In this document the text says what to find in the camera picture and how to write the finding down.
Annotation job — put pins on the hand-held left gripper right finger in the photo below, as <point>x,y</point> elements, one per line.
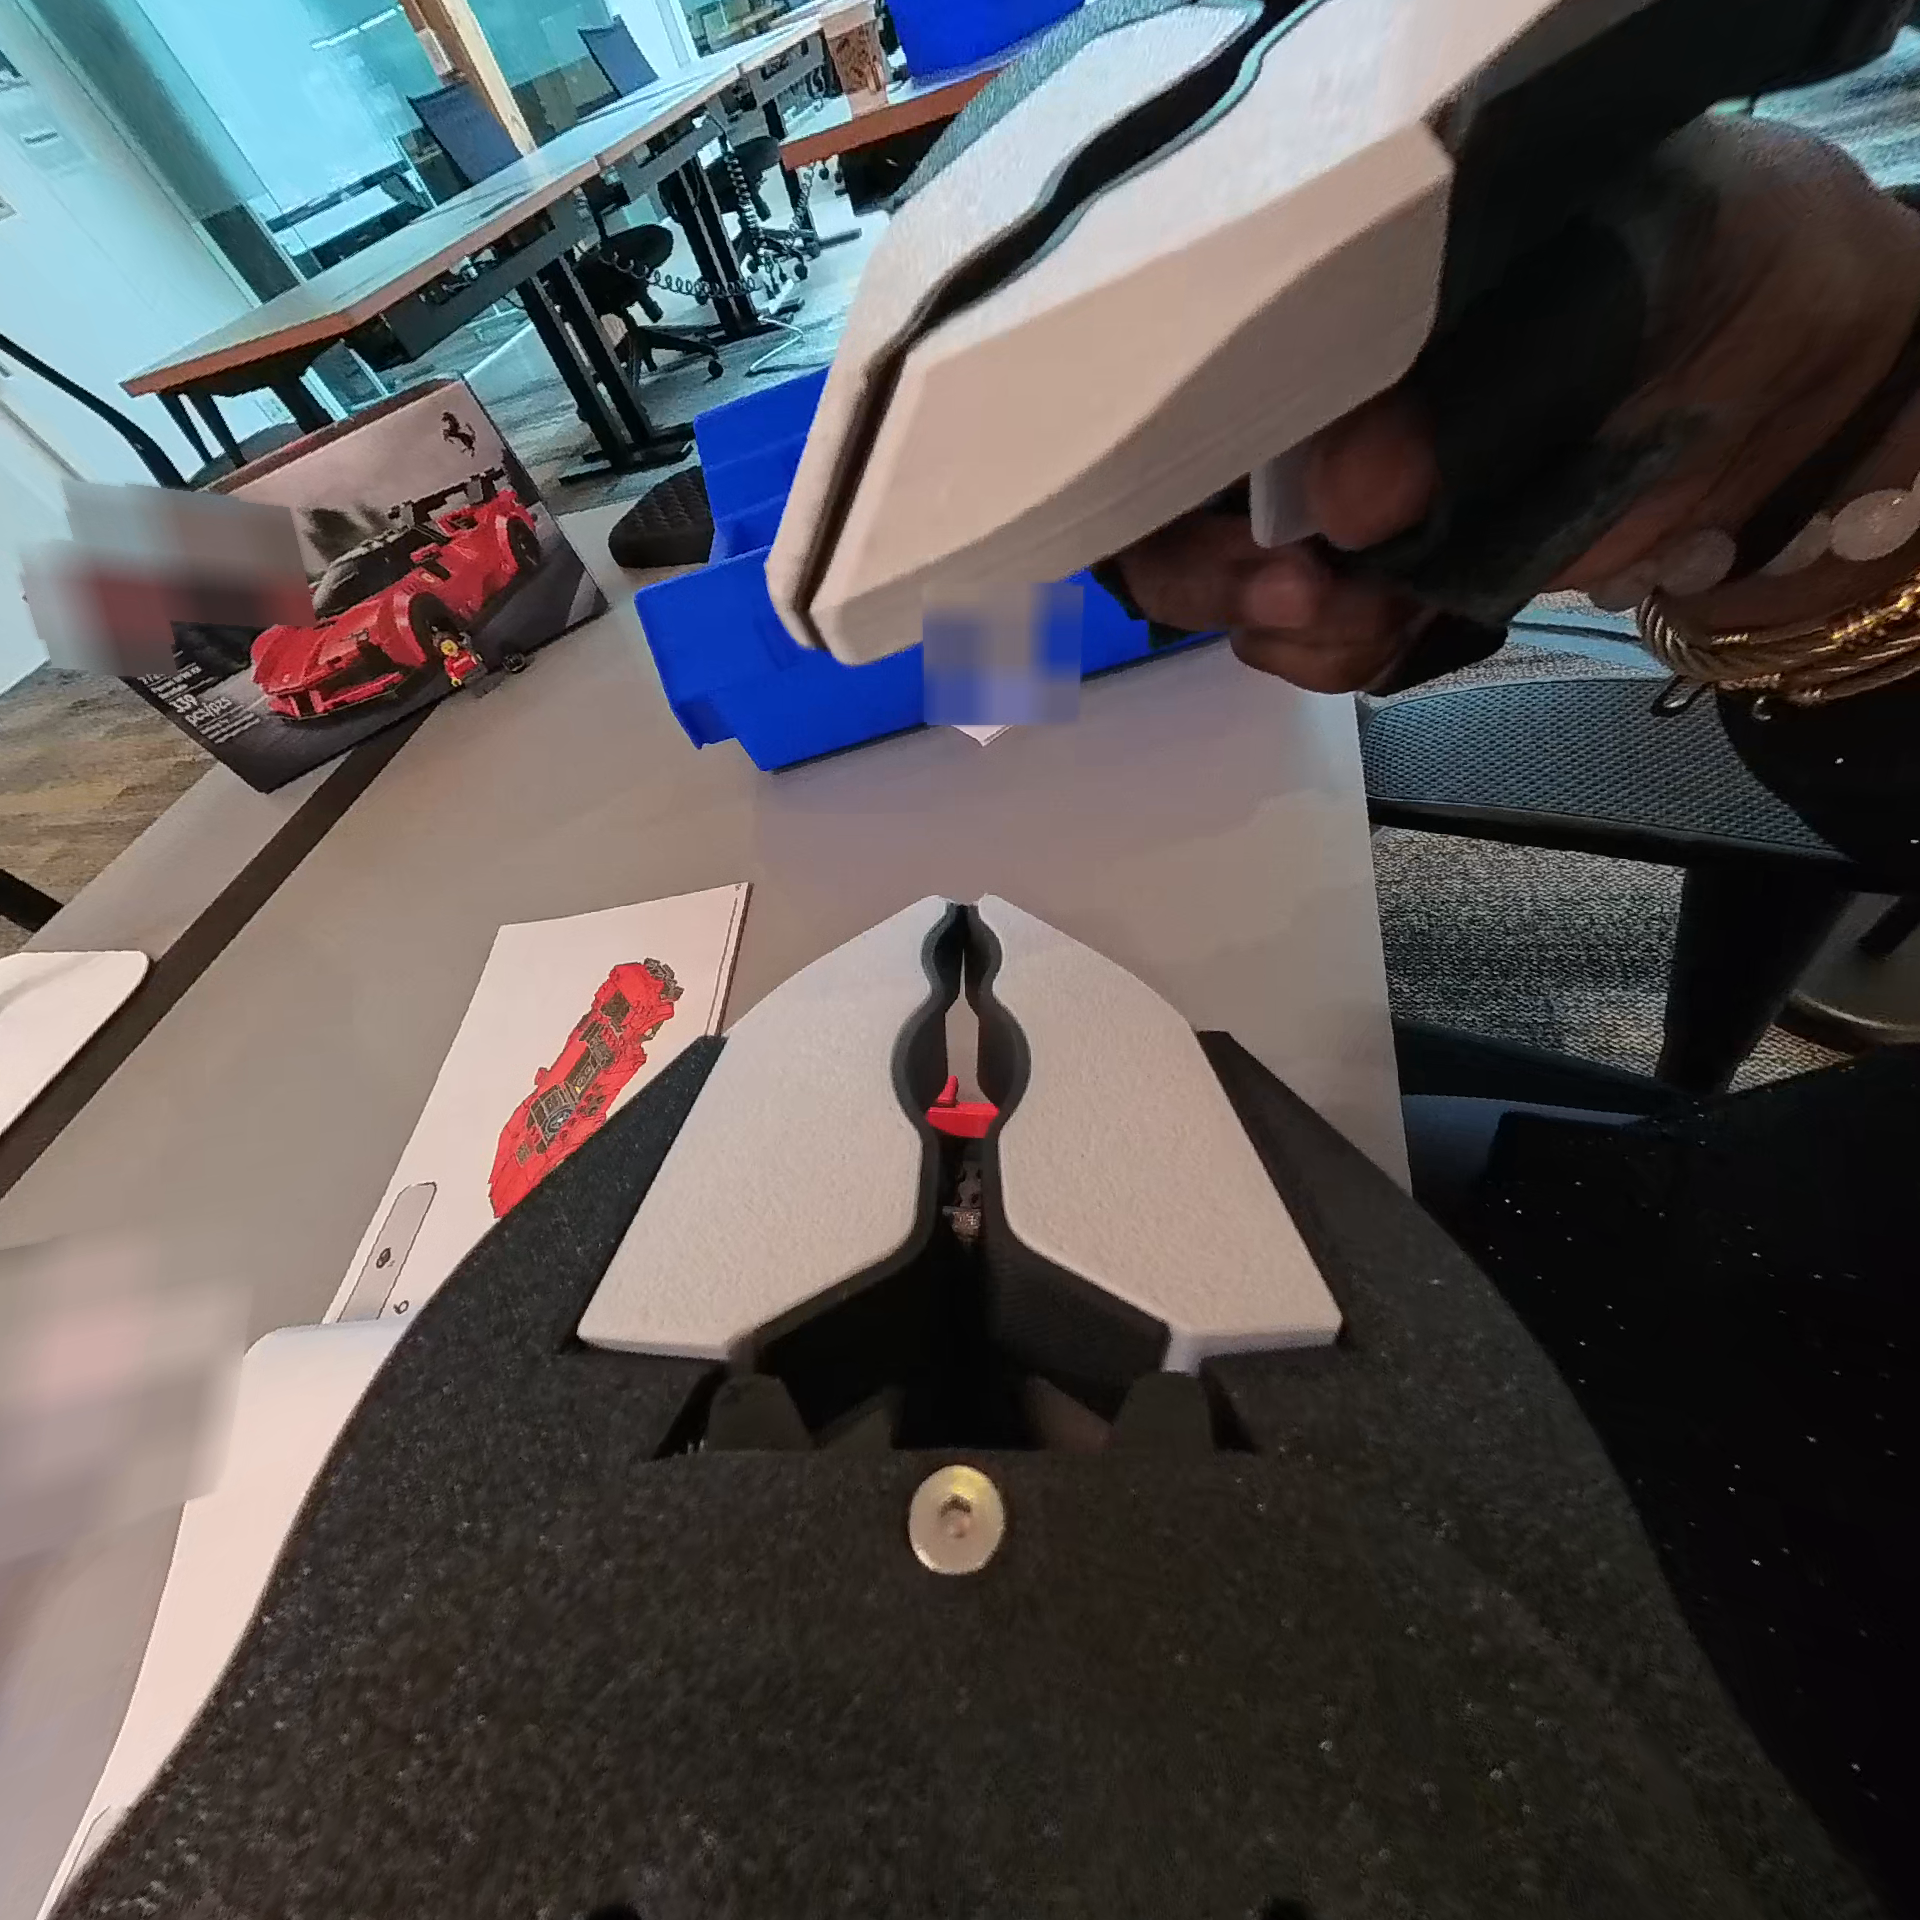
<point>1154,1172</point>

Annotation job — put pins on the lego set cardboard box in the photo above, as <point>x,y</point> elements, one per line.
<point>435,585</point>

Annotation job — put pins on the small red lego piece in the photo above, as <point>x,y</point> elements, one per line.
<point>960,1113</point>

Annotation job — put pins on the small blue storage bin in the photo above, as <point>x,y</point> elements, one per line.
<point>974,31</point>

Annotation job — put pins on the person's right hand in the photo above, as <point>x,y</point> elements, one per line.
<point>1769,329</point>

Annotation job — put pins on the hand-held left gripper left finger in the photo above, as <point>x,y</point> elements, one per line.
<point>779,1172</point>

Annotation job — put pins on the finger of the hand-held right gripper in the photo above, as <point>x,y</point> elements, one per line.
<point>1080,421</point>
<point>1020,181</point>

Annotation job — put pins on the lego instruction booklet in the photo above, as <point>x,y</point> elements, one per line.
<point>598,961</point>

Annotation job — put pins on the white tabletop stand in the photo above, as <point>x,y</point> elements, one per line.
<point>60,1021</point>

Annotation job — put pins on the blue plastic storage bin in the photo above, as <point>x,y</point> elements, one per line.
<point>720,662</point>

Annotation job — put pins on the black quilted pad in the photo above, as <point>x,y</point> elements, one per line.
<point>660,517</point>

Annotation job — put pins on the black mesh office chair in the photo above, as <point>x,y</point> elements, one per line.
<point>1576,750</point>

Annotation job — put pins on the paper coffee cup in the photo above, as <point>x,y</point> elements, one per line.
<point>851,60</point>

